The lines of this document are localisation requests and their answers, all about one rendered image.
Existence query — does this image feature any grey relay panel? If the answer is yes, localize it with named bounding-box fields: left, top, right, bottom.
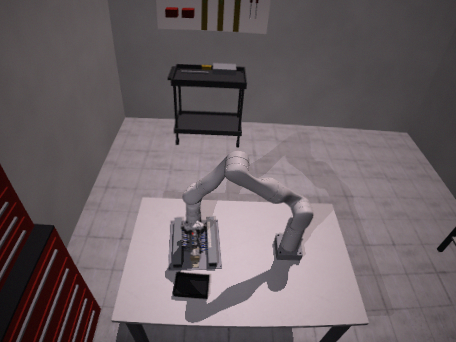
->
left=168, top=217, right=222, bottom=271

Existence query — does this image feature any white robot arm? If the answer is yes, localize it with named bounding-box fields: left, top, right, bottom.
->
left=183, top=151, right=314, bottom=252

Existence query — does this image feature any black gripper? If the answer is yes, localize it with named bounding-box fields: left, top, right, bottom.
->
left=181, top=223, right=207, bottom=238

